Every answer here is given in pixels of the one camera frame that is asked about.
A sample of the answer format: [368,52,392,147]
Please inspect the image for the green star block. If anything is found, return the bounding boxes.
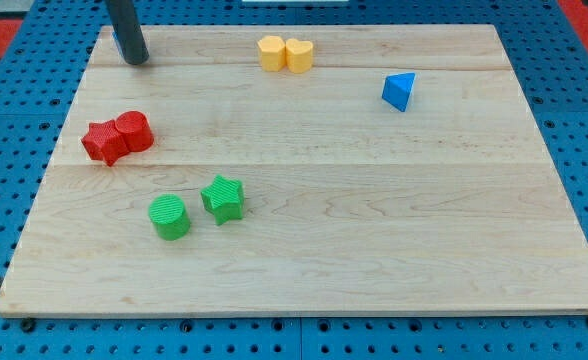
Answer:
[201,175,245,226]

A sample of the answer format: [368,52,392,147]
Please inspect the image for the red star block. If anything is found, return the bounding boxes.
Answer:
[81,120,130,166]

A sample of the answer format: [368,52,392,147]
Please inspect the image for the light wooden board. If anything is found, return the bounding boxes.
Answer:
[0,25,588,319]

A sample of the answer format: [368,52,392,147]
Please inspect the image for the red cylinder block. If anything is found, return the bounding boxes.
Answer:
[115,111,154,152]

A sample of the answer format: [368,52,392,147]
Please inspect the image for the yellow hexagon block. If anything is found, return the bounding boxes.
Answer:
[257,35,286,72]

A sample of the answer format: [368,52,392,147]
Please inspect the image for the blue triangular block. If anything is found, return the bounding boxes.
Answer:
[381,73,416,112]

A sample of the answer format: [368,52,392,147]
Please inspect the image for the green cylinder block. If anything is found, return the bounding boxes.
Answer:
[148,194,191,241]

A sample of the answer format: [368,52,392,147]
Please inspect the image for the yellow heart block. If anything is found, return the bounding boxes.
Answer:
[285,38,314,74]

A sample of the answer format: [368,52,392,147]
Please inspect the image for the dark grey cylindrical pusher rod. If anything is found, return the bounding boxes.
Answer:
[105,0,149,65]

